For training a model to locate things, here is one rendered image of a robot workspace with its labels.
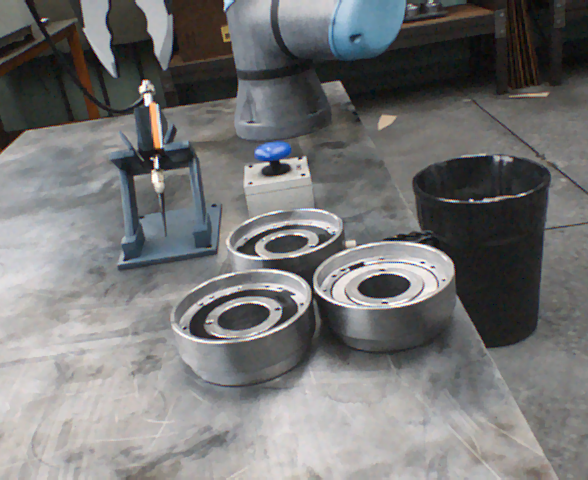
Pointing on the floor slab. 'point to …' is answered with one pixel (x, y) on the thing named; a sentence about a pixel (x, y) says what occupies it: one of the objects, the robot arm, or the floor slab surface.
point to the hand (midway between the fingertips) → (136, 62)
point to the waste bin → (489, 236)
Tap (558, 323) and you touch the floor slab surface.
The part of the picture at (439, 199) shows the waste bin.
